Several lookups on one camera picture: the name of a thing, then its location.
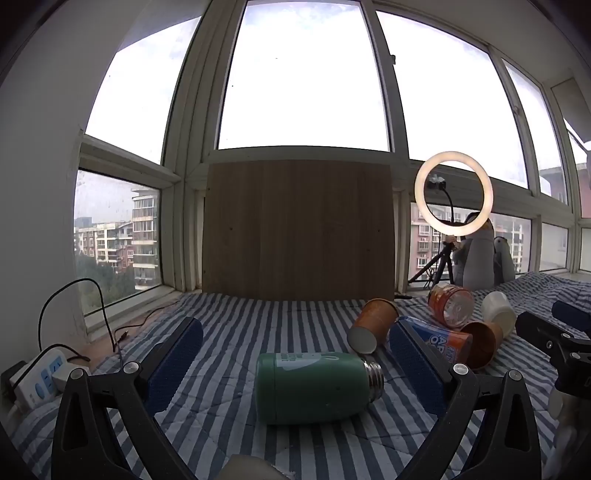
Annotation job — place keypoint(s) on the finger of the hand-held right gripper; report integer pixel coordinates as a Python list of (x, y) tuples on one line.
[(542, 332), (572, 314)]

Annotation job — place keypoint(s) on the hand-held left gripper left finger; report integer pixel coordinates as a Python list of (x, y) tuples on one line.
[(174, 364)]

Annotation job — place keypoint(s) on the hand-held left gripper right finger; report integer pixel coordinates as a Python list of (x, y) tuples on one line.
[(415, 364)]

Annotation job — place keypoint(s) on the green thermos cup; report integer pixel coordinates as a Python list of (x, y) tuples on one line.
[(309, 387)]

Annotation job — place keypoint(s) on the white plastic cup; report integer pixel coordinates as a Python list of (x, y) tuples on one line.
[(499, 311)]

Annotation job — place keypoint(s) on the orange paper cup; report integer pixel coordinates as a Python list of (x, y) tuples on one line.
[(376, 318)]

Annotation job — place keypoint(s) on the brown paper cup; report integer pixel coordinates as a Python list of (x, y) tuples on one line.
[(482, 346)]

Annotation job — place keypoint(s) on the blue and orange can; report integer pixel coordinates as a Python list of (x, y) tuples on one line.
[(443, 344)]

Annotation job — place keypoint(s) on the clear orange plastic jar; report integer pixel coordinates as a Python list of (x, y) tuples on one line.
[(450, 304)]

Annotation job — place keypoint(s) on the large penguin plush toy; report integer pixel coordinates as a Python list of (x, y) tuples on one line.
[(478, 258)]

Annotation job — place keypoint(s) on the white plug adapter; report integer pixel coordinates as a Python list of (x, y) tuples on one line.
[(69, 376)]

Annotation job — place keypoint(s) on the black tripod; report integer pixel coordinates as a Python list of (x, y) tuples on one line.
[(444, 258)]

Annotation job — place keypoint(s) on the striped blanket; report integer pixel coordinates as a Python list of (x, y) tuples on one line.
[(277, 321)]

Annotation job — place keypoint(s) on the white power strip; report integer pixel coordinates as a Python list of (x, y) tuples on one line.
[(39, 378)]

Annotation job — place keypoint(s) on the black gooseneck phone holder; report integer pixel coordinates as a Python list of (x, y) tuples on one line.
[(445, 194)]

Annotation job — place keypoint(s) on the wooden board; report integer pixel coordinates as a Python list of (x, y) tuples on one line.
[(298, 230)]

